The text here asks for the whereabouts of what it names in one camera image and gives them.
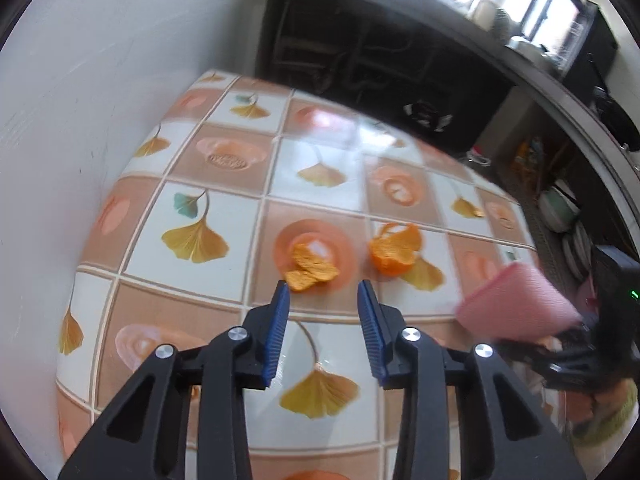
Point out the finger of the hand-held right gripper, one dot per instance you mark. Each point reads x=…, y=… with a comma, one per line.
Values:
x=550, y=360
x=582, y=329

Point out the stack of white plates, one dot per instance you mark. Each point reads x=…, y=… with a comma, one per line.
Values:
x=577, y=250

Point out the small red white item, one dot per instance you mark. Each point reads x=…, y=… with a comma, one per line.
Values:
x=479, y=156

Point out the concrete kitchen counter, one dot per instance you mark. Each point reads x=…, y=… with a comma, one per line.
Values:
x=550, y=82

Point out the perforated metal shelf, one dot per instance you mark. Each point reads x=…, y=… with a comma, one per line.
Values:
x=545, y=245

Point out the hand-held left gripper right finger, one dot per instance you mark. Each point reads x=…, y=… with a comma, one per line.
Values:
x=372, y=335

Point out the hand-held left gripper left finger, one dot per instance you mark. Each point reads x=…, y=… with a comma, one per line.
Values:
x=277, y=330

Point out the woven trivet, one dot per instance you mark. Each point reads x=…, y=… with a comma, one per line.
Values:
x=502, y=25

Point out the small orange peel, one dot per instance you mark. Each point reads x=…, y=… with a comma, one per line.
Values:
x=312, y=270

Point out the black countertop appliance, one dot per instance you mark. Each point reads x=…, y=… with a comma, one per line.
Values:
x=570, y=35

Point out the black white plastic bag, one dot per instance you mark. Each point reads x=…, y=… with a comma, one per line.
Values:
x=427, y=116

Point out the stack of green bowls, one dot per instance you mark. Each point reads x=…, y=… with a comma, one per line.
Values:
x=560, y=207

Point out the pink cleaning cloth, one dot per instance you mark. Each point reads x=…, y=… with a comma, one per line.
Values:
x=515, y=305

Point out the black wok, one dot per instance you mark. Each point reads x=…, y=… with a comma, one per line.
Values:
x=615, y=117

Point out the cupped orange peel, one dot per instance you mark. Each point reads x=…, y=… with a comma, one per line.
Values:
x=392, y=255

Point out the ginkgo print tablecloth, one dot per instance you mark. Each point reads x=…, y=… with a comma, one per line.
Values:
x=225, y=200

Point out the orange packet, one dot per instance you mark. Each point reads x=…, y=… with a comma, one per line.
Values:
x=527, y=160

